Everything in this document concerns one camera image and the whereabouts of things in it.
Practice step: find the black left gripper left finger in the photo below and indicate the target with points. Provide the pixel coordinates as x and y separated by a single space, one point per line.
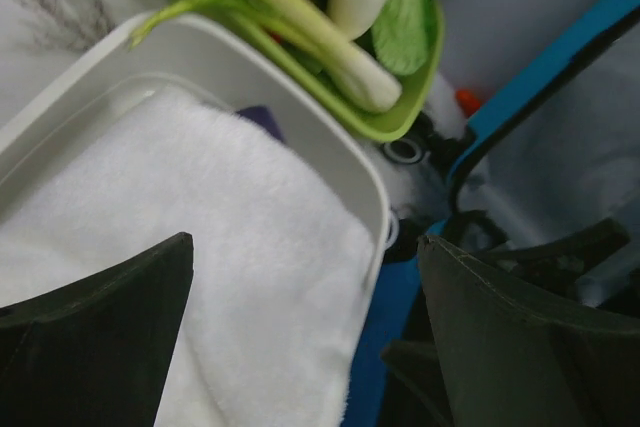
97 352

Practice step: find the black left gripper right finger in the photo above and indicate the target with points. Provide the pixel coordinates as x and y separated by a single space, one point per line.
513 354

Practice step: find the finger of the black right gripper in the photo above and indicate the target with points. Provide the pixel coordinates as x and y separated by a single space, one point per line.
554 266

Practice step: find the blue fish print suitcase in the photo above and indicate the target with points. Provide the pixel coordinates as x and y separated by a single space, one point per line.
554 151

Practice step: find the white towel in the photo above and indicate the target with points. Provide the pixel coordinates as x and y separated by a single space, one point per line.
280 265

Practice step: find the purple garment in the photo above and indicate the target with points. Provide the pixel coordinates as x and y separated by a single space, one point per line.
262 116

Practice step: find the orange toy carrot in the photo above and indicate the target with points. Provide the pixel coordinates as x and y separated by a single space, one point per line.
468 102

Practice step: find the white napa cabbage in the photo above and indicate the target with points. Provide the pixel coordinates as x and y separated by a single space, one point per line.
400 36

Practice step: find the white rectangular tray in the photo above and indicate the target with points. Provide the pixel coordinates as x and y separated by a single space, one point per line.
86 97

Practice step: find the green white leek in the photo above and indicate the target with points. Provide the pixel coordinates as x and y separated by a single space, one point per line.
356 73

